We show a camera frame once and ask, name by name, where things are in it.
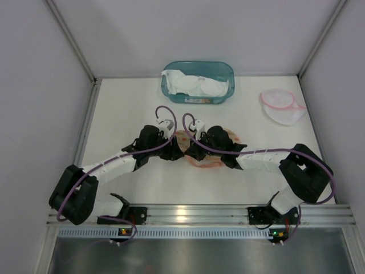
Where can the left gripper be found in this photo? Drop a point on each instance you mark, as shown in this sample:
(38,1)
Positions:
(168,145)

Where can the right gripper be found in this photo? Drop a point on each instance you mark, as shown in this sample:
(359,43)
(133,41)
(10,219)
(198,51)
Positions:
(199,146)

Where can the floral pink laundry bag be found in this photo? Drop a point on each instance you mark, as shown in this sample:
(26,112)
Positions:
(209,161)

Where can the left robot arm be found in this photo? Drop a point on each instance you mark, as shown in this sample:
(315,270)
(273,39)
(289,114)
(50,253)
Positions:
(75,196)

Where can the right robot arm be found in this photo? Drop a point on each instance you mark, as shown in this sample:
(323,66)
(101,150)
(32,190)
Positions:
(306,175)

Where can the white bra in bin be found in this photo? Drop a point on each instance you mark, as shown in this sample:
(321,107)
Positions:
(192,85)

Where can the small white mesh laundry bag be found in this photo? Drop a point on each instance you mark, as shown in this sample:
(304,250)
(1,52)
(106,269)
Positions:
(281,106)

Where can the teal plastic bin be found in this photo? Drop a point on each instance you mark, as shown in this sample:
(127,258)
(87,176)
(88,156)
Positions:
(210,69)

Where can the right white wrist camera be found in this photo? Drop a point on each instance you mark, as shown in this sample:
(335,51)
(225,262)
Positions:
(197,127)

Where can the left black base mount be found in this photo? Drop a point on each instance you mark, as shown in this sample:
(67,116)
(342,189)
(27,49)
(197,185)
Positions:
(131,214)

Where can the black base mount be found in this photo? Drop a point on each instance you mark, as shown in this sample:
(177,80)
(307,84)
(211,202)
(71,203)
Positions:
(267,215)
(131,214)

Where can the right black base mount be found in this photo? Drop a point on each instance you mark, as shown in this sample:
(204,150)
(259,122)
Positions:
(267,215)

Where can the left aluminium corner post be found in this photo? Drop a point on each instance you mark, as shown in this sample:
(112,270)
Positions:
(66,31)

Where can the aluminium corner post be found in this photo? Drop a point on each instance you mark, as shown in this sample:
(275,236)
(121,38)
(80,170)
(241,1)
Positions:
(66,31)
(324,33)

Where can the aluminium front rail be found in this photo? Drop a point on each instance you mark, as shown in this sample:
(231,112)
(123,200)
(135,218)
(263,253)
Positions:
(235,215)

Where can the perforated cable duct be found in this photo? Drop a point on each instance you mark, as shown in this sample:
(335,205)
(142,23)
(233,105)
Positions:
(168,233)

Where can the right aluminium corner post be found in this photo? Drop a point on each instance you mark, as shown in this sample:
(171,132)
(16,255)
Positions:
(324,33)

